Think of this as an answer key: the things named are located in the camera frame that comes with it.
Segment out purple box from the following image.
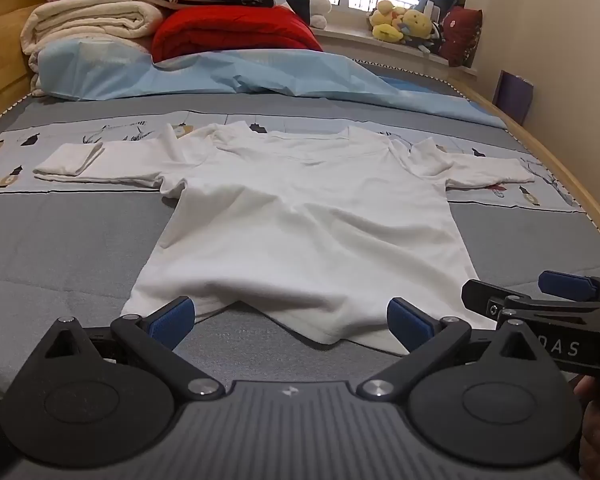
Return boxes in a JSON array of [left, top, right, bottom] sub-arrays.
[[492, 70, 535, 121]]

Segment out round yellow plush toy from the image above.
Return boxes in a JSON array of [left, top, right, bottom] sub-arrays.
[[400, 9, 436, 41]]

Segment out white plush toy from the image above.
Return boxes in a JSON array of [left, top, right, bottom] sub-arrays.
[[307, 0, 333, 28]]

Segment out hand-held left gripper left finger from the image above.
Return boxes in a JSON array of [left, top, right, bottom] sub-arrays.
[[42, 296, 226, 402]]

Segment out dark red cushion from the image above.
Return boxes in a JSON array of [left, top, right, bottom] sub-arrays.
[[437, 6, 483, 67]]

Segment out light blue blanket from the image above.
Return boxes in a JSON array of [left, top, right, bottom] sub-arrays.
[[32, 40, 508, 131]]

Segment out white t-shirt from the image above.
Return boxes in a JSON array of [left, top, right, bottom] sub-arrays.
[[32, 120, 537, 353]]

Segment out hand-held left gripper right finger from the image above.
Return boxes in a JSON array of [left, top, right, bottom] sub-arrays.
[[356, 297, 552, 402]]

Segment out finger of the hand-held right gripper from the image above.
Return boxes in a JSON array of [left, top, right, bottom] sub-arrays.
[[461, 279, 600, 322], [538, 270, 600, 303]]

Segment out red quilt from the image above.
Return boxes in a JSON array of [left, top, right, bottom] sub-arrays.
[[150, 5, 326, 63]]

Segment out white rolled blanket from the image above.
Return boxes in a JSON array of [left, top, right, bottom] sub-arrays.
[[20, 0, 168, 98]]

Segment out white patterned sheet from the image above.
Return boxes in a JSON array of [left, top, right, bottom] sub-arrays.
[[0, 0, 600, 261]]

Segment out yellow and pink plush toy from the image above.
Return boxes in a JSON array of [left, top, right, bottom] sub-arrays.
[[369, 0, 408, 26]]

